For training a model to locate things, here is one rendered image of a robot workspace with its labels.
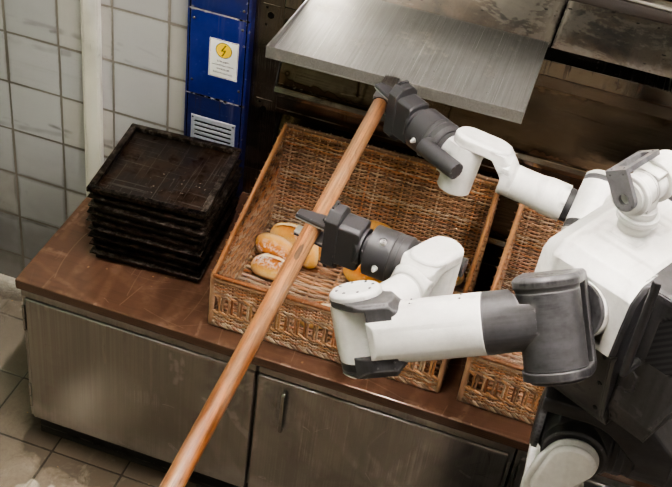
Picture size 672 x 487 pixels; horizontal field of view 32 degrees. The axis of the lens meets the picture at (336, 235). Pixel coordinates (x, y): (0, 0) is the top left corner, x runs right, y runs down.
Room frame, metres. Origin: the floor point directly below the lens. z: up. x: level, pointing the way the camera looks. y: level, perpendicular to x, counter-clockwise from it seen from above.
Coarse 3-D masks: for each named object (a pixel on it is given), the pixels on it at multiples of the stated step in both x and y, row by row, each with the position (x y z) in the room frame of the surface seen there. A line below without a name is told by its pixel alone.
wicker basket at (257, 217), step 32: (288, 128) 2.35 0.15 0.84; (288, 160) 2.33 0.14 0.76; (320, 160) 2.32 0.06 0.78; (416, 160) 2.29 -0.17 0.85; (256, 192) 2.15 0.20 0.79; (288, 192) 2.31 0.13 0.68; (320, 192) 2.29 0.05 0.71; (416, 192) 2.26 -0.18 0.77; (256, 224) 2.18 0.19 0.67; (416, 224) 2.24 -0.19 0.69; (224, 256) 1.96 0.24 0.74; (480, 256) 2.04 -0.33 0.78; (224, 288) 1.90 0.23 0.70; (256, 288) 1.88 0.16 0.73; (320, 288) 2.07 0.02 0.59; (224, 320) 1.90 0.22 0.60; (288, 320) 1.87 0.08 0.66; (320, 320) 1.85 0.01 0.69; (320, 352) 1.85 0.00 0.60; (416, 384) 1.80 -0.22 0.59
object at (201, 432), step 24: (360, 144) 1.79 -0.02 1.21; (336, 168) 1.71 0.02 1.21; (336, 192) 1.64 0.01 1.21; (312, 240) 1.50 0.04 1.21; (288, 264) 1.42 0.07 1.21; (288, 288) 1.37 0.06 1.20; (264, 312) 1.30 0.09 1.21; (264, 336) 1.26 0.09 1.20; (240, 360) 1.19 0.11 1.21; (216, 384) 1.14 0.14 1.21; (216, 408) 1.09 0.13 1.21; (192, 432) 1.05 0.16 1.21; (192, 456) 1.01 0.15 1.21; (168, 480) 0.96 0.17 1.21
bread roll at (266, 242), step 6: (264, 234) 2.17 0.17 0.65; (270, 234) 2.17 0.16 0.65; (276, 234) 2.18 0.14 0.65; (258, 240) 2.16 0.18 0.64; (264, 240) 2.15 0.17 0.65; (270, 240) 2.15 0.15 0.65; (276, 240) 2.15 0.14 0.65; (282, 240) 2.16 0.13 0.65; (258, 246) 2.15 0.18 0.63; (264, 246) 2.14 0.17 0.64; (270, 246) 2.14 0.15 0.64; (276, 246) 2.14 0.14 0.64; (282, 246) 2.14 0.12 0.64; (288, 246) 2.15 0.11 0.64; (264, 252) 2.13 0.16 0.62; (270, 252) 2.13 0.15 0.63; (276, 252) 2.13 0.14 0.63; (282, 252) 2.13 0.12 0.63; (288, 252) 2.14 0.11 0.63
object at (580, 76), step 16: (288, 0) 2.40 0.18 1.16; (304, 0) 2.39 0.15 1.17; (544, 64) 2.27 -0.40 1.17; (560, 64) 2.26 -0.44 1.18; (576, 64) 2.26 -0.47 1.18; (592, 64) 2.27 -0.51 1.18; (608, 64) 2.28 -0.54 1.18; (576, 80) 2.25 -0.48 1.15; (592, 80) 2.24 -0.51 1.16; (608, 80) 2.23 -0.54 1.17; (624, 80) 2.23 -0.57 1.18; (640, 80) 2.23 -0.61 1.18; (656, 80) 2.24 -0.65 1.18; (640, 96) 2.22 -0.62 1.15; (656, 96) 2.21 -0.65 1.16
